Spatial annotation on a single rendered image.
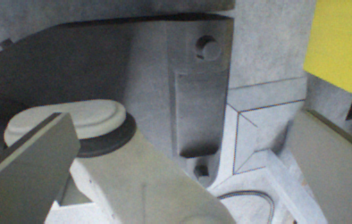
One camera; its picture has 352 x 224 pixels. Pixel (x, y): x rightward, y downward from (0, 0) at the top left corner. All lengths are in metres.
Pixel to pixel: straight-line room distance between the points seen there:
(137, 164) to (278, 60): 0.63
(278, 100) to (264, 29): 0.28
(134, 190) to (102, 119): 0.13
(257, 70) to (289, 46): 0.14
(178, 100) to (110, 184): 0.26
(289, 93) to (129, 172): 0.71
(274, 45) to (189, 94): 0.40
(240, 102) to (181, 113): 0.33
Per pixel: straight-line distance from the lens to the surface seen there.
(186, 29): 0.42
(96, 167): 0.34
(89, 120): 0.35
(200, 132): 0.55
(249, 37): 0.72
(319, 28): 0.83
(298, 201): 0.94
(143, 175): 0.30
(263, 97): 0.82
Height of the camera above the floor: 0.61
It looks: 58 degrees down
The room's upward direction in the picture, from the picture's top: 159 degrees clockwise
